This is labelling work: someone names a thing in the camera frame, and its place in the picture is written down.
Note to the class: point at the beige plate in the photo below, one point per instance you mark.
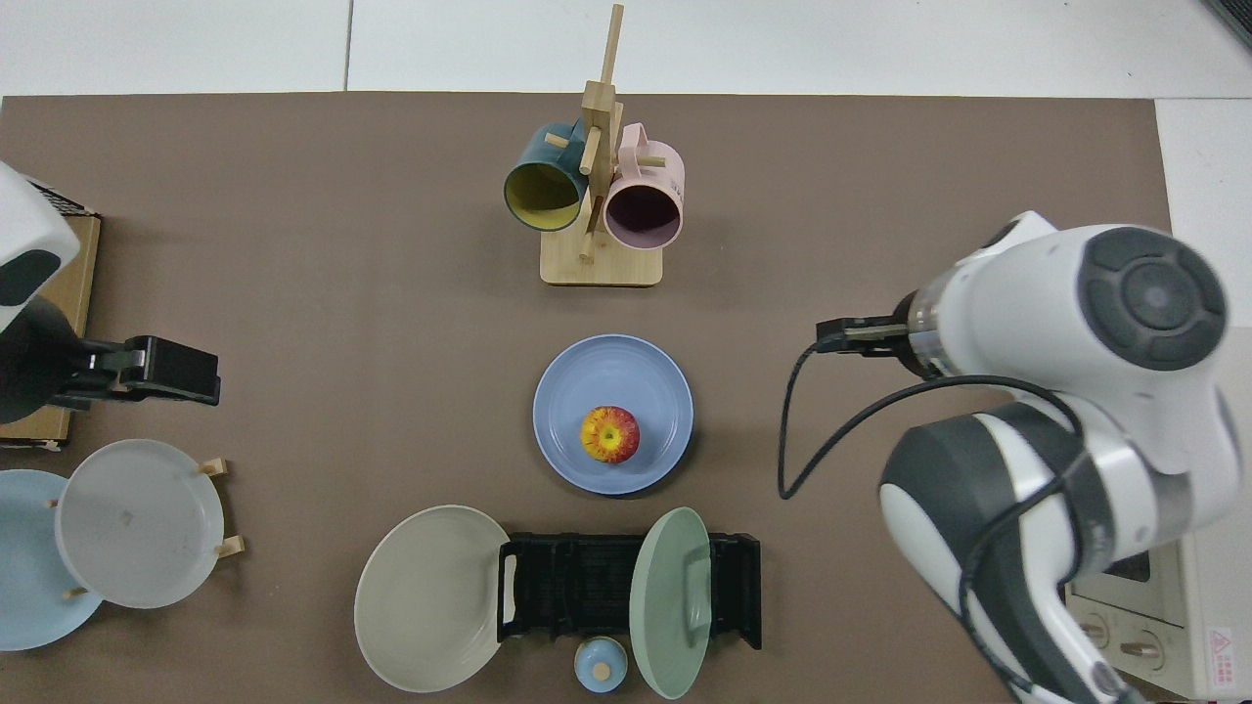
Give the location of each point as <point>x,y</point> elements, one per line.
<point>425,601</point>

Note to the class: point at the pale grey plate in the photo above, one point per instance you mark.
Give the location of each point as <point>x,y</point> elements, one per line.
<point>137,528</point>

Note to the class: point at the small blue round thing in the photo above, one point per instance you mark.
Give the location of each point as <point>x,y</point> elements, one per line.
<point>600,665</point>

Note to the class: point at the red yellow apple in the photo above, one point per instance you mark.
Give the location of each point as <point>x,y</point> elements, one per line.
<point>610,435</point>

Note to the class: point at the dark teal cup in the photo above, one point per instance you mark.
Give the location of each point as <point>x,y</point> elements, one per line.
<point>548,156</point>

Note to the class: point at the brown table cloth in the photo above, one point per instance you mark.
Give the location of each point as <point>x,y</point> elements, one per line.
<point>391,293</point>

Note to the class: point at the pale toaster oven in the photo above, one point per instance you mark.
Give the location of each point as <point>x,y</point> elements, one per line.
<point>1203,636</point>

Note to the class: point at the wooden peg plate stand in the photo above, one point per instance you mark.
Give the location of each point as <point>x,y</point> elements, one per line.
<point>231,547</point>

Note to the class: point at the light blue plate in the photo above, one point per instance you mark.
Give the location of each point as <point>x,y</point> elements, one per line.
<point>29,587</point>

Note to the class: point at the green plate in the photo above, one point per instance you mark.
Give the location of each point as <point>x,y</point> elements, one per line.
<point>670,606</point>

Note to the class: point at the black dish rack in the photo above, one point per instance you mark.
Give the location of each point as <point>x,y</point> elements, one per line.
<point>577,587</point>

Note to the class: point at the pink cup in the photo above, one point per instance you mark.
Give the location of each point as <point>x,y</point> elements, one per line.
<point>657,166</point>

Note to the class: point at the dark object at corner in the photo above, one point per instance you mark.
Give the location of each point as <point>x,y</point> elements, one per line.
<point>1234,20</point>

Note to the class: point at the wooden cup stand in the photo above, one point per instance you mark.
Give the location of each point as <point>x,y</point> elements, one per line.
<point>602,262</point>

